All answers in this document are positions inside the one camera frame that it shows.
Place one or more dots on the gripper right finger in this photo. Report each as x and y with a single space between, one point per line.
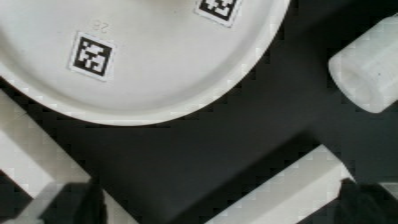
367 203

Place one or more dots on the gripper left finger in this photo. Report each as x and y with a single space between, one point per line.
77 207

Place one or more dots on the white cylindrical table leg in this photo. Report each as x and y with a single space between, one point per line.
363 67

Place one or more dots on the white round table top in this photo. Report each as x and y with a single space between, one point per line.
129 61

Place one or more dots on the white right fence rail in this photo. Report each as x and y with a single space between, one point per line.
294 194

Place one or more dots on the white fence rail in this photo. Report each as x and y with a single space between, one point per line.
40 166
294 194

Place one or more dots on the white front fence rail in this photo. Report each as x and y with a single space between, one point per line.
40 166

